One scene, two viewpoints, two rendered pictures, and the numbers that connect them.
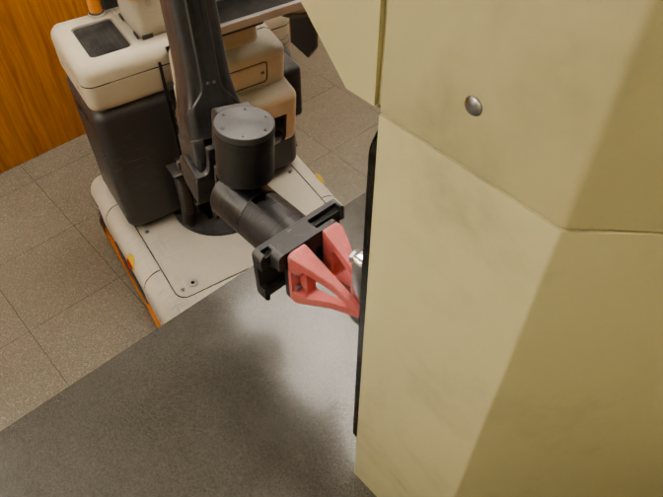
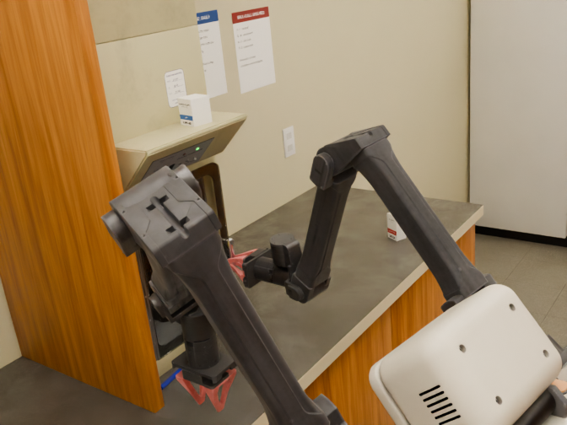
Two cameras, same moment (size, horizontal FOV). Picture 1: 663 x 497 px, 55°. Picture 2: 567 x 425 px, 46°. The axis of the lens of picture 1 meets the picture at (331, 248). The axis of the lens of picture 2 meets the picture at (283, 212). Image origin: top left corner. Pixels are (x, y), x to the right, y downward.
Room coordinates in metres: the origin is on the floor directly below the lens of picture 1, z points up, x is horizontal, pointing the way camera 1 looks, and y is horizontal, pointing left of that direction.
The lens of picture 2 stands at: (1.85, -0.16, 1.83)
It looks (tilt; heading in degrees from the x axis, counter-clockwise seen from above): 21 degrees down; 170
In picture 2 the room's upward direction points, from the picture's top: 6 degrees counter-clockwise
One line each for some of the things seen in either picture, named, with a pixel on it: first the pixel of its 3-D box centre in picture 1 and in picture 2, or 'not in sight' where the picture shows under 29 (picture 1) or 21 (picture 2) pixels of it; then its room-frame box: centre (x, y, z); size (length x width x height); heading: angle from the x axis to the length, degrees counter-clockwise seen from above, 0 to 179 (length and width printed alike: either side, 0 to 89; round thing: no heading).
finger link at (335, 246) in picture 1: (330, 279); (244, 263); (0.37, 0.00, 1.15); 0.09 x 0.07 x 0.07; 42
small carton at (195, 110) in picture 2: not in sight; (194, 110); (0.38, -0.07, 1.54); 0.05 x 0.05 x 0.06; 31
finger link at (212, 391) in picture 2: not in sight; (211, 386); (0.83, -0.14, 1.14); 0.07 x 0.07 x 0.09; 43
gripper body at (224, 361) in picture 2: not in sight; (202, 351); (0.83, -0.14, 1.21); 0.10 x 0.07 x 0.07; 43
